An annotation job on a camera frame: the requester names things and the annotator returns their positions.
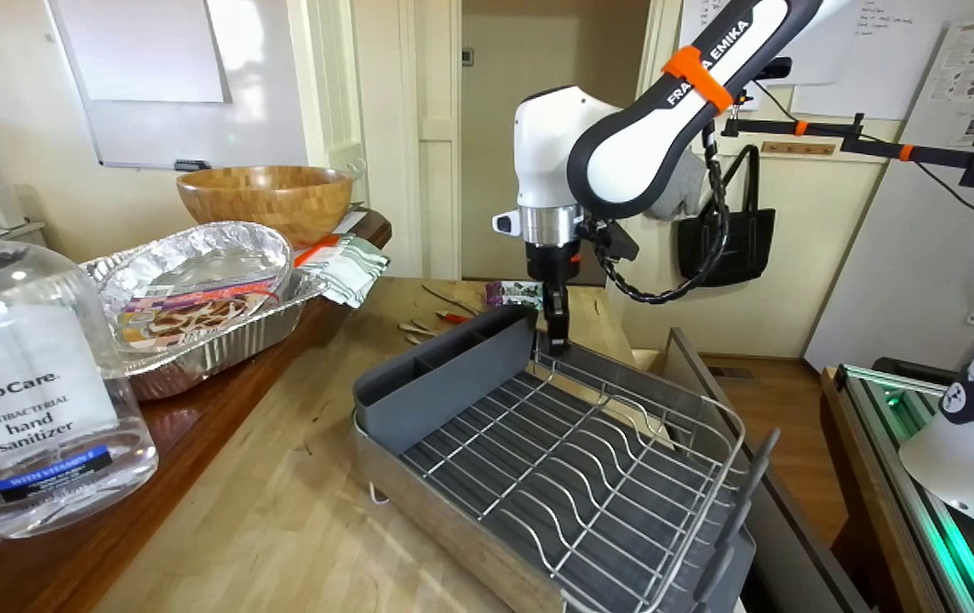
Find wooden bowl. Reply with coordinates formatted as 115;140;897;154
179;166;354;246

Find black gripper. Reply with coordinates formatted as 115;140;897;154
526;241;583;347

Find aluminium foil tray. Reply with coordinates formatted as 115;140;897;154
86;222;316;401

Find black handbag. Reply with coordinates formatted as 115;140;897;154
674;147;776;285

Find black cable bundle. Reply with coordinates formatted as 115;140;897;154
585;132;741;308

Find whiteboard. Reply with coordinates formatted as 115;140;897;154
49;0;308;171

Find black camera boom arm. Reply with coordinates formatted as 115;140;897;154
726;115;974;188

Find small printed packet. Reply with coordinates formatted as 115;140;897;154
486;281;543;309

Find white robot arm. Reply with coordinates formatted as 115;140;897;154
493;0;974;522

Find grey metal drying rack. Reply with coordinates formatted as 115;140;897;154
354;308;766;613

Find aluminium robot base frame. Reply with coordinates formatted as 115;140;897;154
820;361;974;613

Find clear hand sanitizer bottle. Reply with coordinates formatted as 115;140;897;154
0;238;161;537

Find orange silicone spatula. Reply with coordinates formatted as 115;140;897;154
435;315;471;327

